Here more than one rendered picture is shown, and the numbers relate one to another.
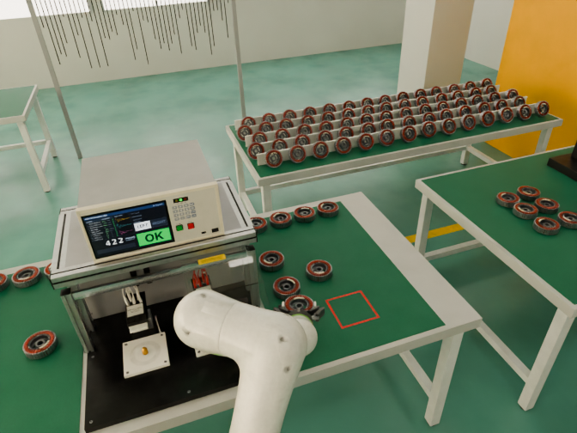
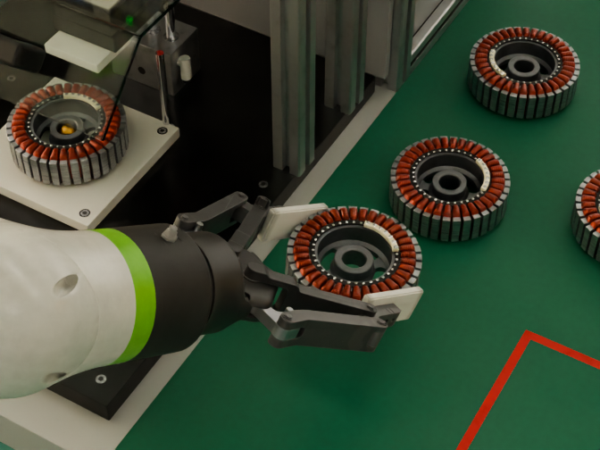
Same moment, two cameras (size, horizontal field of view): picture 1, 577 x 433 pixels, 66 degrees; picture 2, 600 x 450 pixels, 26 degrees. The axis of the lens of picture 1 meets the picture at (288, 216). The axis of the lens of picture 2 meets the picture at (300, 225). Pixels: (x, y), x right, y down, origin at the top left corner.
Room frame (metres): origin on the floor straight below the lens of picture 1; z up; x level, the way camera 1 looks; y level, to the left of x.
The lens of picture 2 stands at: (0.67, -0.52, 1.65)
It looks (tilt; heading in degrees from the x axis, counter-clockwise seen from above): 48 degrees down; 48
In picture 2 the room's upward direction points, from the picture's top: straight up
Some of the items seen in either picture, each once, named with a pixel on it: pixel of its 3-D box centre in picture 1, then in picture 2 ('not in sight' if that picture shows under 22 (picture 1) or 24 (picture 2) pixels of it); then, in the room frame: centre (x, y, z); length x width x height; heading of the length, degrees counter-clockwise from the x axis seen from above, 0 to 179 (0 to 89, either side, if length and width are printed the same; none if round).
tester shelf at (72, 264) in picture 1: (154, 224); not in sight; (1.38, 0.51, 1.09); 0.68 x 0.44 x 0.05; 108
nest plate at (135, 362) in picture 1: (145, 354); not in sight; (1.04, 0.52, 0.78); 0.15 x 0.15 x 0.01; 18
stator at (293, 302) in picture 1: (299, 307); (353, 264); (1.18, -0.02, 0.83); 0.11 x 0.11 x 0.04
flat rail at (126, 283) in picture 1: (163, 274); not in sight; (1.17, 0.44, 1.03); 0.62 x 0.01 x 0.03; 108
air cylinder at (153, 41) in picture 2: not in sight; (154, 50); (1.25, 0.34, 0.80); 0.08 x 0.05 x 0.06; 108
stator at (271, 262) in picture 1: (271, 260); (522, 71); (1.53, 0.08, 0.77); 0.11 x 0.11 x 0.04
